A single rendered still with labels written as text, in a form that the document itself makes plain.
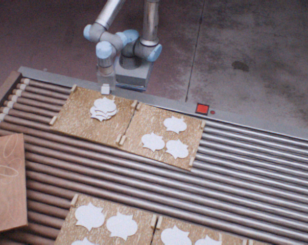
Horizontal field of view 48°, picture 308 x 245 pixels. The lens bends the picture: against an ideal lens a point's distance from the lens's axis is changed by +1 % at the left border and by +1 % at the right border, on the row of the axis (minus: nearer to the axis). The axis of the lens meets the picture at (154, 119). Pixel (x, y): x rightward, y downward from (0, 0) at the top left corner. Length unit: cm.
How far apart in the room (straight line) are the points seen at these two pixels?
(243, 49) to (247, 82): 54
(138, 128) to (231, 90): 179
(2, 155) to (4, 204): 26
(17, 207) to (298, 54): 342
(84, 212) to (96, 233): 11
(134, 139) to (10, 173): 64
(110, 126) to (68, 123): 24
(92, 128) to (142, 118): 29
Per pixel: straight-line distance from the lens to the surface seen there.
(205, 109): 209
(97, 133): 194
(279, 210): 185
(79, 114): 204
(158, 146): 187
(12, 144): 187
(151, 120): 199
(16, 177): 175
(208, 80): 361
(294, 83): 388
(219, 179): 185
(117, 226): 166
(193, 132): 196
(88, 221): 168
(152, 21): 197
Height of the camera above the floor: 249
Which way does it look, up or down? 51 degrees down
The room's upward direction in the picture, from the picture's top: 4 degrees clockwise
